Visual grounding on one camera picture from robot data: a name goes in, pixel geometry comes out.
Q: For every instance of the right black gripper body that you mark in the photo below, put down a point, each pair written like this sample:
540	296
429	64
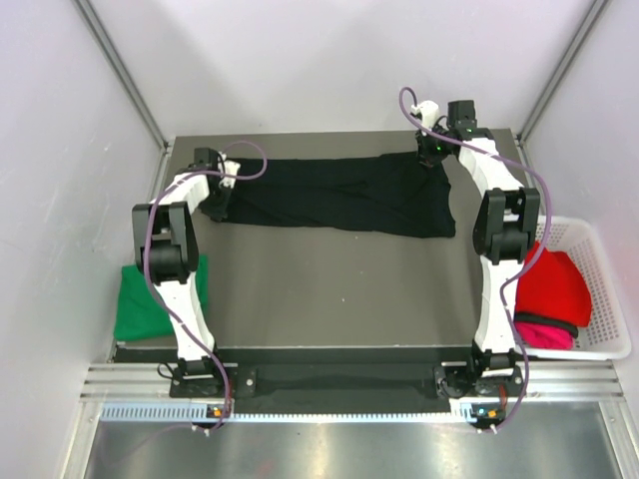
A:
432	149

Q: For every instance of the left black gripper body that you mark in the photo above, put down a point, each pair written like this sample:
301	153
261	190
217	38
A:
215	205

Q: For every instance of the black t-shirt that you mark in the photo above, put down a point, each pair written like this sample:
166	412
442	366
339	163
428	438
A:
392	193

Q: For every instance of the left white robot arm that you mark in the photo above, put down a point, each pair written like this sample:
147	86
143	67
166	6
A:
168	257

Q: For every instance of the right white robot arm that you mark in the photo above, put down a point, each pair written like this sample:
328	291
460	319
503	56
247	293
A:
503	234

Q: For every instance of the folded green t-shirt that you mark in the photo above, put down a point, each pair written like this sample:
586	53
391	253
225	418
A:
138	315

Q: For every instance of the red t-shirt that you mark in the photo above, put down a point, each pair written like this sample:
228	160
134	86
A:
555	289

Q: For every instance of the pink t-shirt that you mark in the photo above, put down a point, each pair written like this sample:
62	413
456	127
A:
545	336

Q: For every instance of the white plastic laundry basket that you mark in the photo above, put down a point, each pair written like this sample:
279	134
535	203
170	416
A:
606	337

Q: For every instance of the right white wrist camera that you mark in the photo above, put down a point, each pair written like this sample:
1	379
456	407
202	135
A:
426	112

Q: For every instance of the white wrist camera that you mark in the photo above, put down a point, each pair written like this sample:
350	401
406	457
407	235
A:
426	112
229	173

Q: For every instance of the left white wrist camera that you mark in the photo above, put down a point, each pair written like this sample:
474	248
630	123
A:
229	173

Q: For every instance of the white slotted cable duct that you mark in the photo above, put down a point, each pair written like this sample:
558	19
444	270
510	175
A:
209	414

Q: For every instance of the right aluminium frame post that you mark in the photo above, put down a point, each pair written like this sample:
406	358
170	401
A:
585	27

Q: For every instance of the aluminium frame post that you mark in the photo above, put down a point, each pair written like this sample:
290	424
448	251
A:
92	20
585	27

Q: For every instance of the left aluminium frame post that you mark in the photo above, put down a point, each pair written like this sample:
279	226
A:
92	20

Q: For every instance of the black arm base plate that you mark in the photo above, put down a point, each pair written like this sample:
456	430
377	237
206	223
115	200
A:
329	379

